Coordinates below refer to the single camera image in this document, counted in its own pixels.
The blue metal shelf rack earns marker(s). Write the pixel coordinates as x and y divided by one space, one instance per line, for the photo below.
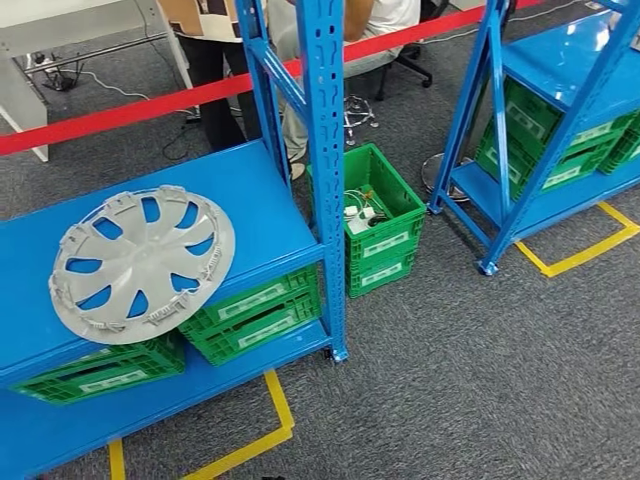
240 192
560 53

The chrome base stool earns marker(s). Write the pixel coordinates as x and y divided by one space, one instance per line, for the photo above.
360 112

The yellow floor tape outline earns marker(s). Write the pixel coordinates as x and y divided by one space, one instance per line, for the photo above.
580 255
280 404

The black power strip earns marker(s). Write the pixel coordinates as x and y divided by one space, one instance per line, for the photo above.
194 118

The person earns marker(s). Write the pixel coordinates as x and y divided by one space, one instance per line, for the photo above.
215 79
390 13

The black chair base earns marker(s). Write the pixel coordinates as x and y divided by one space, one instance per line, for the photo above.
415 66

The grey wheel hubcap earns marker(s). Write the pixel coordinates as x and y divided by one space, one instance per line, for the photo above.
145 265

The red barrier belt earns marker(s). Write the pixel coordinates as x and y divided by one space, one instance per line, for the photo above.
125 112

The white desk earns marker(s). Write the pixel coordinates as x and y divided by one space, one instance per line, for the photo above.
20 99

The steel stanchion post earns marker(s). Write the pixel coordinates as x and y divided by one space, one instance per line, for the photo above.
435 175

